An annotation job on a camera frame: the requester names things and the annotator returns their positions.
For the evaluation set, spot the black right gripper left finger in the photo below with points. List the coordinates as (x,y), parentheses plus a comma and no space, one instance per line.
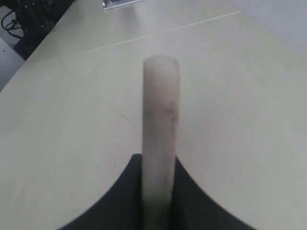
(120,207)

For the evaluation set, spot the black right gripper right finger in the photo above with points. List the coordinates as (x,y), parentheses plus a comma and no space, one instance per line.
(192,209)

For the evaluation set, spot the wide white bristle paintbrush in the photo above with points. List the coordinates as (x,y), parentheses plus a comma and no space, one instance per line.
(160,114)

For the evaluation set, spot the clear holder on far table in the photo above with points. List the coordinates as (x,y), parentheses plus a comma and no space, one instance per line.
(111,4)

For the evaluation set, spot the dark equipment with cables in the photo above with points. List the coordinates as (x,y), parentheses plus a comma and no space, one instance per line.
(31,21)

